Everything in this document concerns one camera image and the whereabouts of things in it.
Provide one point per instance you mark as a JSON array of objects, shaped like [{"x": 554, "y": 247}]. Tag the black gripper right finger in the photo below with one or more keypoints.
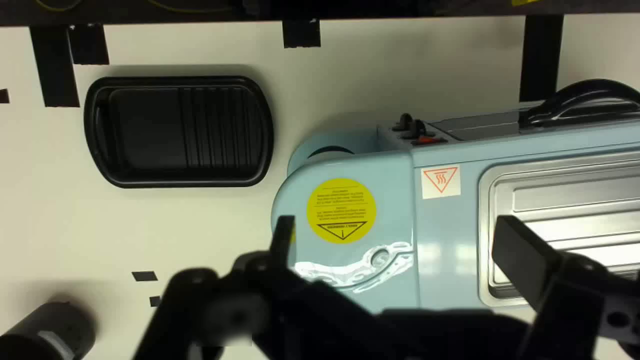
[{"x": 533, "y": 257}]

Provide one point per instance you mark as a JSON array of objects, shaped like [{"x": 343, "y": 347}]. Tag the black ribbed tray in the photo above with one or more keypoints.
[{"x": 177, "y": 131}]

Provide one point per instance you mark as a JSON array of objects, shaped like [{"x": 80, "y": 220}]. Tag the large black tape strip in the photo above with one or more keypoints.
[{"x": 52, "y": 67}]

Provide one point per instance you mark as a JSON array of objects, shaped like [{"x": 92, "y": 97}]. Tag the black cylindrical object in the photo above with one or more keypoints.
[{"x": 42, "y": 330}]

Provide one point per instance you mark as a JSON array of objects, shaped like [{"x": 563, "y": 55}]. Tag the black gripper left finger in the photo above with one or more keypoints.
[{"x": 282, "y": 241}]

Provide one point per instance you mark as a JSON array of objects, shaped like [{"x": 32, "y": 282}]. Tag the light blue breakfast maker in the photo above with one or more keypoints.
[{"x": 401, "y": 200}]

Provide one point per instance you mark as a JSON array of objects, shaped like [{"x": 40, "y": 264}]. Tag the small black tape mark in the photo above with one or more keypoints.
[
  {"x": 2, "y": 94},
  {"x": 142, "y": 274}
]

